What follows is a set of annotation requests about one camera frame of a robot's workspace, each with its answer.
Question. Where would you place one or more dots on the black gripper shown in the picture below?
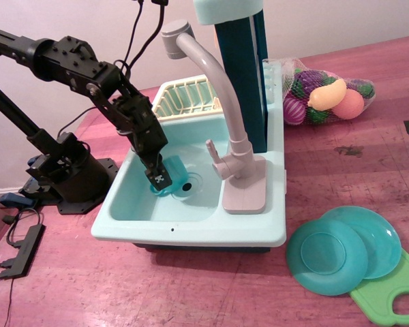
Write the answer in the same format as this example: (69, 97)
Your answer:
(147, 137)

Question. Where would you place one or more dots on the teal plastic toy cup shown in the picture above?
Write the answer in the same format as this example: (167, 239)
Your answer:
(178, 175)

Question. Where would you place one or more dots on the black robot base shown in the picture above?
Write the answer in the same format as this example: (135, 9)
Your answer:
(67, 175)

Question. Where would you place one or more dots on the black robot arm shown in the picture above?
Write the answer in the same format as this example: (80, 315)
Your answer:
(72, 62)

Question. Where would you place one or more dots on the light blue toy sink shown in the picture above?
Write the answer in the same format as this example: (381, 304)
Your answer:
(194, 215)

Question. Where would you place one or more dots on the yellow dish rack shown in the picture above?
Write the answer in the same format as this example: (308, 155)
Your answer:
(186, 98)

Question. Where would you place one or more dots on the blue clamp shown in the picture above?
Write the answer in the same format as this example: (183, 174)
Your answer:
(12, 200)

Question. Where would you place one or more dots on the dark blue sink tower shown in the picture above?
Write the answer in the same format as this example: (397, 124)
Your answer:
(241, 37)

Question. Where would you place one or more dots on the black usb hub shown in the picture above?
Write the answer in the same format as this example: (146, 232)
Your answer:
(20, 265)

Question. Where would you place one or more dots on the mesh bag of toy food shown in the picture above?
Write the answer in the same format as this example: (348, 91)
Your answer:
(288, 83)

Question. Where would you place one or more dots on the yellow toy banana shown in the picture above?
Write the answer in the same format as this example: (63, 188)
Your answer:
(326, 97)

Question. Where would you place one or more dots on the front teal plastic plate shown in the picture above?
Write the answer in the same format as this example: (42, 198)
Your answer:
(327, 257)

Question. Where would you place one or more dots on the teal plastic plate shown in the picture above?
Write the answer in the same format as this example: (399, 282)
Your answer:
(380, 238)
(327, 257)

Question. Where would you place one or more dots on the orange toy fruit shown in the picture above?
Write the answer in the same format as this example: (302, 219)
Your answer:
(350, 107)

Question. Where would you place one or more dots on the rear teal plastic plate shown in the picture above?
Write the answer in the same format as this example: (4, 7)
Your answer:
(380, 238)

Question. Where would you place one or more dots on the green plastic cutting board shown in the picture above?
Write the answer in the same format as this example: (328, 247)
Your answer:
(375, 297)

